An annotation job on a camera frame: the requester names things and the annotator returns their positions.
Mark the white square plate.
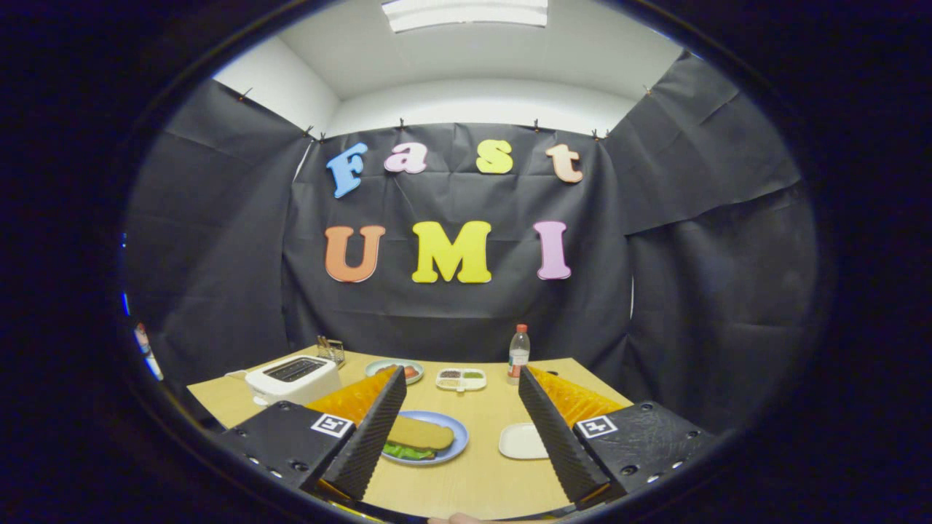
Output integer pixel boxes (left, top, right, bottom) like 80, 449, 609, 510
498, 423, 550, 460

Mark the blue round plate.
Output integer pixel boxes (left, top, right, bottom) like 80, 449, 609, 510
382, 411, 469, 467

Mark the black backdrop cloth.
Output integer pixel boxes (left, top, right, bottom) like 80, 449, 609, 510
120, 51, 820, 430

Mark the white divided condiment dish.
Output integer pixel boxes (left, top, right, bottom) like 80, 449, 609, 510
435, 368, 487, 393

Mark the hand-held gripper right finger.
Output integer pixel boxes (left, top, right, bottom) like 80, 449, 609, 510
517, 365, 720, 510

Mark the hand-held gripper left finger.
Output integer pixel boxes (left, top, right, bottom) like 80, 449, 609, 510
216, 365, 408, 510

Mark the white toaster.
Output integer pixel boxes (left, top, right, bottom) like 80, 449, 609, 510
245, 355, 343, 407

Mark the red blue white object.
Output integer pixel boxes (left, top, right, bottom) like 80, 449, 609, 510
120, 291, 165, 381

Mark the ceiling light panel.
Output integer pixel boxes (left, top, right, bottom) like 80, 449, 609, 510
381, 0, 549, 33

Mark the brown toasted bread slice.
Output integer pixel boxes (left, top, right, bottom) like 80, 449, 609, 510
386, 416, 456, 451

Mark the pale round plate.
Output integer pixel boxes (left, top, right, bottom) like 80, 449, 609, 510
365, 359, 424, 385

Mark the plastic bottle red cap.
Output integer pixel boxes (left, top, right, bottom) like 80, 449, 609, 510
508, 324, 531, 386

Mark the green lettuce leaf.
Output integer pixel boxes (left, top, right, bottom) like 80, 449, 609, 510
383, 441, 436, 461

